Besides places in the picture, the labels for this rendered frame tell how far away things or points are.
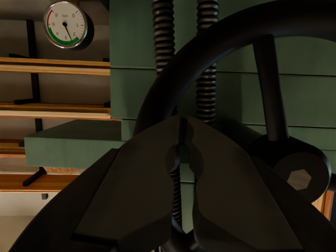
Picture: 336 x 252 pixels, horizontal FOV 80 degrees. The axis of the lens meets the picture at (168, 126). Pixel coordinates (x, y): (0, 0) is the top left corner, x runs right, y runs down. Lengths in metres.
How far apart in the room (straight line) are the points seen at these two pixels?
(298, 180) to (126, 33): 0.32
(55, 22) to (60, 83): 2.74
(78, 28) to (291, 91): 0.35
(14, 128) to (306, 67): 3.35
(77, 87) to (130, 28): 2.65
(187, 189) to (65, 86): 2.84
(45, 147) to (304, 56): 0.48
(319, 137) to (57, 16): 0.46
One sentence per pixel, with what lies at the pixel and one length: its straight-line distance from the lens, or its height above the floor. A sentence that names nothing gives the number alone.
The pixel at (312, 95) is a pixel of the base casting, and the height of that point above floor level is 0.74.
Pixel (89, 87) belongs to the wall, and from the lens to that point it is 2.94.
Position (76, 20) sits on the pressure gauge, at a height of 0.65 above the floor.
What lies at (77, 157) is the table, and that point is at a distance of 0.42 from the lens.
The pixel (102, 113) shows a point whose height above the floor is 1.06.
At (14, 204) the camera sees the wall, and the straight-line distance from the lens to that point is 3.89.
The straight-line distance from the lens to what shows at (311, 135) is 0.44.
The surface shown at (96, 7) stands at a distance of 0.39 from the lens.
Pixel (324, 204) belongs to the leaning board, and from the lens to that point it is 2.20.
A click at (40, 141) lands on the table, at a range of 0.45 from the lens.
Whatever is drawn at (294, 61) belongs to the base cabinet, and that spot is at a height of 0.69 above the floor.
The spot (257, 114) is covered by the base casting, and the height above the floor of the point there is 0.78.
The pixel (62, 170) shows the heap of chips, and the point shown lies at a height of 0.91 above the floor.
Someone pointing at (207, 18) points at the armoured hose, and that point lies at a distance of 0.24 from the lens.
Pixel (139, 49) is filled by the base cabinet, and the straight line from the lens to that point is 0.37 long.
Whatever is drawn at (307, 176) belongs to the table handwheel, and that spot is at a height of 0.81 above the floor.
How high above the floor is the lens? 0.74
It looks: 11 degrees up
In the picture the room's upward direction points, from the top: 178 degrees counter-clockwise
